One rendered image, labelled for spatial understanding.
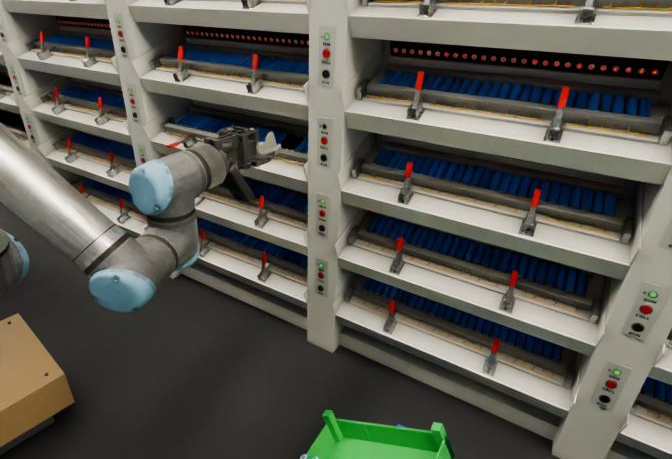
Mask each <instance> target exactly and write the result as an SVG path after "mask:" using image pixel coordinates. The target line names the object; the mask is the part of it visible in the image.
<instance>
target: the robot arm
mask: <svg viewBox="0 0 672 459"><path fill-rule="evenodd" d="M218 133H219V137H217V138H211V137H207V138H204V144H200V145H197V146H194V147H191V148H188V149H185V150H183V151H180V152H177V153H174V154H171V155H168V156H165V157H162V158H159V159H157V160H156V159H155V160H150V161H148V162H146V163H145V164H143V165H140V166H138V167H136V168H135V169H134V170H133V171H132V173H131V174H130V177H129V183H128V185H129V192H130V194H131V196H132V198H133V199H132V200H133V202H134V204H135V205H136V207H137V208H138V209H139V210H140V211H141V212H143V213H144V214H146V218H147V224H148V229H147V230H146V231H145V232H144V233H143V234H141V235H140V236H139V237H138V238H136V239H134V238H133V237H132V236H131V235H130V234H128V233H127V232H126V231H124V230H122V229H121V228H119V227H118V226H117V225H116V224H115V223H114V222H113V221H111V220H110V219H109V218H108V217H107V216H106V215H105V214H104V213H102V212H101V211H100V210H99V209H98V208H97V207H96V206H94V205H93V204H92V203H91V202H90V201H89V200H88V199H86V198H85V197H84V196H83V195H82V194H81V193H80V192H79V191H77V190H76V189H75V188H74V187H73V186H72V185H71V184H69V183H68V182H67V181H66V180H65V179H64V178H63V177H62V176H60V175H59V174H58V173H57V172H56V171H55V170H54V169H52V168H51V167H50V166H49V165H48V164H47V163H46V162H44V161H43V160H42V159H41V158H40V157H39V156H38V155H37V154H35V153H34V152H33V151H32V150H31V149H30V148H29V147H27V146H26V145H25V144H24V143H23V142H22V141H21V140H19V139H18V138H17V137H16V136H15V135H14V134H13V133H12V132H10V131H9V130H8V129H7V128H6V127H5V126H4V125H2V124H1V123H0V202H1V203H2V204H4V205H5V206H6V207H7V208H8V209H10V210H11V211H12V212H13V213H15V214H16V215H17V216H18V217H19V218H21V219H22V220H23V221H24V222H25V223H27V224H28V225H29V226H30V227H32V228H33V229H34V230H35V231H36V232H38V233H39V234H40V235H41V236H42V237H44V238H45V239H46V240H47V241H49V242H50V243H51V244H52V245H53V246H55V247H56V248H57V249H58V250H59V251H61V252H62V253H63V254H64V255H66V256H67V257H68V258H69V259H70V260H72V261H73V262H74V263H75V264H76V265H78V266H79V267H80V268H81V271H83V272H84V273H85V274H86V275H87V276H88V277H90V278H91V279H90V281H89V291H90V294H91V295H92V296H93V298H94V299H95V301H96V302H97V303H99V304H100V305H101V306H103V307H104V308H106V309H108V310H111V311H114V312H118V313H132V312H135V311H137V310H139V309H141V308H142V307H143V306H144V305H145V304H146V303H147V302H148V301H149V300H151V299H152V298H153V297H154V296H155V294H156V292H157V290H158V289H159V288H160V287H161V286H162V285H163V283H164V282H165V281H166V280H167V279H168V278H169V276H170V275H171V274H172V273H173V272H174V271H180V270H183V269H185V268H187V267H189V266H191V265H192V264H193V263H194V262H195V261H196V260H197V258H198V256H199V249H200V240H199V237H198V228H197V218H196V208H195V199H194V197H195V196H196V195H198V194H200V193H202V192H204V191H206V190H208V189H210V188H213V187H215V186H217V185H219V184H221V183H222V182H224V184H225V185H226V187H227V188H228V190H229V191H230V193H231V194H232V196H233V197H234V198H235V199H236V200H240V201H244V202H248V203H249V202H251V200H252V199H253V197H254V194H253V192H252V191H251V189H250V187H249V186H248V184H247V183H246V181H245V179H244V178H243V176H242V175H241V173H240V170H241V169H244V170H247V169H251V168H254V167H257V166H259V165H263V164H266V163H268V162H270V161H271V160H273V159H274V158H275V156H276V155H277V154H278V152H279V151H280V149H281V144H278V145H276V140H275V136H274V133H273V132H269V133H268V134H267V137H266V140H265V142H258V140H259V130H256V131H255V129H254V128H251V129H246V128H245V127H240V126H235V125H234V126H231V127H227V128H224V129H221V130H218ZM256 154H257V155H256ZM28 264H29V257H28V254H27V252H26V250H25V248H24V247H23V245H22V244H21V243H20V242H19V241H17V242H16V241H15V240H14V237H13V236H12V235H10V234H8V233H6V232H4V231H3V230H2V229H0V296H1V295H3V294H4V293H6V292H7V291H8V290H10V289H12V288H13V287H14V286H16V285H17V284H18V282H19V281H20V280H22V279H23V278H24V277H25V275H26V274H27V272H28V270H29V265H28Z"/></svg>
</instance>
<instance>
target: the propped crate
mask: <svg viewBox="0 0 672 459"><path fill-rule="evenodd" d="M322 417H323V419H324V421H325V423H326V425H325V426H324V428H323V429H322V431H321V432H320V434H319V435H318V437H317V438H316V440H315V441H314V443H313V445H312V446H311V448H310V449H309V451H308V452H307V455H308V458H309V459H312V458H314V457H316V456H317V457H319V459H454V457H455V454H454V451H453V449H452V446H451V444H450V441H449V439H448V436H447V434H446V432H445V429H444V426H443V424H442V423H436V422H434V423H433V425H432V427H431V431H428V430H420V429H413V428H405V427H397V426H390V425H382V424H375V423H367V422H359V421H352V420H344V419H336V418H335V415H334V413H333V411H332V410H325V412H324V413H323V415H322Z"/></svg>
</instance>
